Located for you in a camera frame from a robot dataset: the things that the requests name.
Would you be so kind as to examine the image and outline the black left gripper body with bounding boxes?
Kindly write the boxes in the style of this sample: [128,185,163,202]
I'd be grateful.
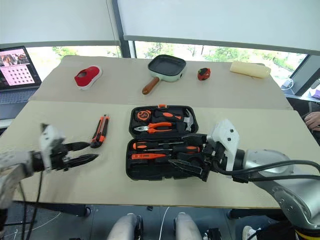
[49,139,74,173]

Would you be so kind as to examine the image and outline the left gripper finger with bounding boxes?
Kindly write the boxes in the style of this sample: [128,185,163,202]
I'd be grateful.
[66,141,92,152]
[68,153,100,168]

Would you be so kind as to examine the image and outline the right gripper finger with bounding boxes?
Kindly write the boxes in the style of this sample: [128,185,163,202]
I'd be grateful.
[168,157,210,183]
[182,133,209,149]

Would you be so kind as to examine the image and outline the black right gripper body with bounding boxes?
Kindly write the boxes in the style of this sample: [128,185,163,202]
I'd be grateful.
[201,139,229,172]

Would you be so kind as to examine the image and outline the black orange Phillips screwdriver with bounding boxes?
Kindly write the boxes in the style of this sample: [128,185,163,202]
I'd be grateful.
[146,144,201,155]

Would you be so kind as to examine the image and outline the black plastic tool case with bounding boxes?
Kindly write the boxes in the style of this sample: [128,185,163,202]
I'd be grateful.
[125,104,200,181]

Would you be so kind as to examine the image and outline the person bare hand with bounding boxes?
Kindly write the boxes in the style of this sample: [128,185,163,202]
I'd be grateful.
[304,111,320,131]

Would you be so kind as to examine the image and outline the orange black utility knife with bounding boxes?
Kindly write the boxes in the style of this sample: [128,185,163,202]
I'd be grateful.
[90,114,111,149]

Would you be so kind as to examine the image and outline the orange black claw hammer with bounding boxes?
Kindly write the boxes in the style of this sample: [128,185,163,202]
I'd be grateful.
[152,108,195,133]

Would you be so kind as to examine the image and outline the orange voltage tester pen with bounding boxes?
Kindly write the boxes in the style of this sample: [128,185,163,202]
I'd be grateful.
[131,153,168,161]

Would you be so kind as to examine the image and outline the orange black slotted screwdriver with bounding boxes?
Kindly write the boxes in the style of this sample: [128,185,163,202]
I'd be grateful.
[132,141,185,151]

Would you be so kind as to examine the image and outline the orange black tape measure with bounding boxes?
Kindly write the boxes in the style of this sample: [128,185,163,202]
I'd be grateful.
[136,109,153,122]

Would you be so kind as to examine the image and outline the silver right robot leg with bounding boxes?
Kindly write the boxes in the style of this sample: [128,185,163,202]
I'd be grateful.
[174,212,202,240]

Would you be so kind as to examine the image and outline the silver robot leg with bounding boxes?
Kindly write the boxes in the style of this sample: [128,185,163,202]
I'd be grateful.
[107,213,144,240]
[174,212,202,240]

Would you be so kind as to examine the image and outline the red black round gadget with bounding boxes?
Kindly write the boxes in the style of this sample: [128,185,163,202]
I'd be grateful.
[197,67,211,81]

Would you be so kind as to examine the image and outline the red white shoe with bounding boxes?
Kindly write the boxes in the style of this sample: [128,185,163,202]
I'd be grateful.
[74,65,103,91]

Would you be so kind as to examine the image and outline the brown paper table cover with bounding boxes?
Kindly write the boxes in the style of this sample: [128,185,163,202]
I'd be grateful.
[28,54,294,111]

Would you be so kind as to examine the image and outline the green square frying pan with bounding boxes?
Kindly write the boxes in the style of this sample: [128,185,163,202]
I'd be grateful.
[141,54,188,96]

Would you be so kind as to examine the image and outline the silver left robot leg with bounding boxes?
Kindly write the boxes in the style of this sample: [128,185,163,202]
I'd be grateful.
[107,213,144,240]

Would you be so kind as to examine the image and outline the white sneaker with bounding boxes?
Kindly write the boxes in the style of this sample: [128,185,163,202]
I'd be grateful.
[242,225,261,240]

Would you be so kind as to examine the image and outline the cream coloured roll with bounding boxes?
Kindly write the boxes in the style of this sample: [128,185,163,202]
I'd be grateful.
[229,60,272,79]

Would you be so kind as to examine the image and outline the open laptop computer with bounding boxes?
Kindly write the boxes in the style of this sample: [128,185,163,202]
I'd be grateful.
[0,45,43,121]

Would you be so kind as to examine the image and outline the small white device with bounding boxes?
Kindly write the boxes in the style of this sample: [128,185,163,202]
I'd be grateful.
[280,77,295,91]

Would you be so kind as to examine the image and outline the white roller blind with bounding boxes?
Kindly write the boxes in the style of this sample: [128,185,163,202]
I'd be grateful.
[0,0,121,48]
[116,0,320,55]

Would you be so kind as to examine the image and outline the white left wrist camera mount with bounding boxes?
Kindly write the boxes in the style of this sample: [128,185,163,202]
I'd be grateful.
[39,123,66,172]

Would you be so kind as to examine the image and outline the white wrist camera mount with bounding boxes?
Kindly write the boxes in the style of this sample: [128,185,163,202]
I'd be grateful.
[39,123,66,172]
[206,118,240,179]

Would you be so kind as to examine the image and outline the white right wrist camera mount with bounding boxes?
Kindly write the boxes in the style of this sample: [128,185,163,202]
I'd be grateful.
[206,118,240,179]

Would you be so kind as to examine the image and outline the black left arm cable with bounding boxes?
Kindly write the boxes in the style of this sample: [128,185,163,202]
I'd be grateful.
[18,169,44,240]

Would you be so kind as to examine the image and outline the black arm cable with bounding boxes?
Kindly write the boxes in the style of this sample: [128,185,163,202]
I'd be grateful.
[18,169,44,240]
[212,159,320,184]

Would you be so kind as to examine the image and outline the orange handled pliers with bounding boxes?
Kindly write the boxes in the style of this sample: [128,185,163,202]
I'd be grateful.
[134,121,174,135]

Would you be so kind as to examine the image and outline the white thin cable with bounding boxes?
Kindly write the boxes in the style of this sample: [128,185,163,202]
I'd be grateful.
[158,206,171,240]

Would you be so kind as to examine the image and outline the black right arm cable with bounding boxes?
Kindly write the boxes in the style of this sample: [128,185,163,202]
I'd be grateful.
[212,159,320,184]

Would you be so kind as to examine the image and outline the dark window frame post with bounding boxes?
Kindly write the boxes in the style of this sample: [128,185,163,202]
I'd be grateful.
[111,0,136,59]

